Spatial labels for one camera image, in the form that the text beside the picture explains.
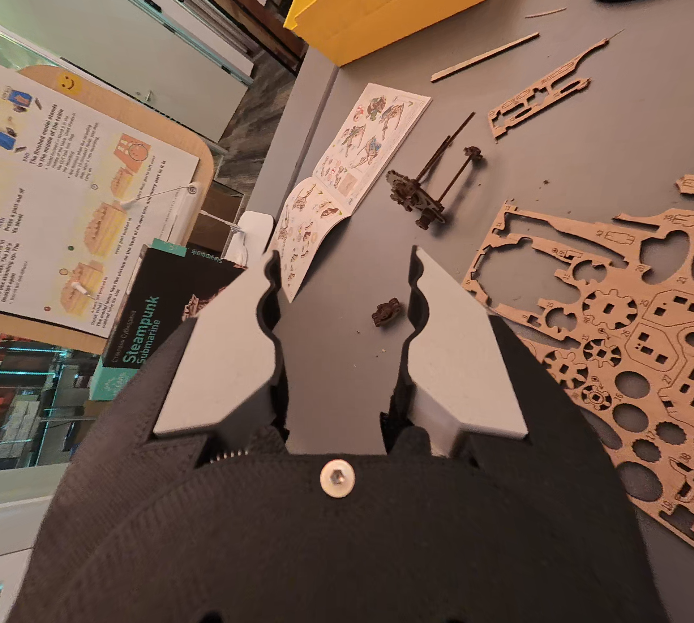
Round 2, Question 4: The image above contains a black and teal kit box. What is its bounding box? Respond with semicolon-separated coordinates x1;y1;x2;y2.
89;238;247;401

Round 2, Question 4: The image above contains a narrow wooden offcut frame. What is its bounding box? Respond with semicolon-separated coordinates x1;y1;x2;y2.
487;29;625;141

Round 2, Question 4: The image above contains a white plastic block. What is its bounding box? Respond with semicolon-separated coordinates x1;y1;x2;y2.
223;211;274;268

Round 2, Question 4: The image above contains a thin wooden strip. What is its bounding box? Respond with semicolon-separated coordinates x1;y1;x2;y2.
431;32;540;83

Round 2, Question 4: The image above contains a small dark wooden part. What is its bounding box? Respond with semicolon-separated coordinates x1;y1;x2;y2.
371;298;403;327

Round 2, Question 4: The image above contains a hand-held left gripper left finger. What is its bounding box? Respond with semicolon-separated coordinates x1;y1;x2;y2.
153;250;288;439

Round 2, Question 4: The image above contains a printed instruction poster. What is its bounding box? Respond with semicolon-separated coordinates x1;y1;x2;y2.
0;65;201;339

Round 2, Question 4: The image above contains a large laser-cut wooden parts sheet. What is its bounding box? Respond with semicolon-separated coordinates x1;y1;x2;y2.
462;202;694;548

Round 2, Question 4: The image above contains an open instruction booklet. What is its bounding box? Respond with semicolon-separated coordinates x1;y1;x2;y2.
269;82;433;304

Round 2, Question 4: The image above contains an instruction poster board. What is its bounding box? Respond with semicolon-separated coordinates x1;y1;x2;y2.
0;65;216;355

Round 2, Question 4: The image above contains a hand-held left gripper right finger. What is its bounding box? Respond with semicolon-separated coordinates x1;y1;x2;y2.
380;245;530;460

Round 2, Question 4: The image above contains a white cabinet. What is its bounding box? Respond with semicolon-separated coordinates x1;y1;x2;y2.
0;0;256;142

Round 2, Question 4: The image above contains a dark wooden gear assembly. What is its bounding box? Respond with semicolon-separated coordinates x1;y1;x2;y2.
386;112;485;231

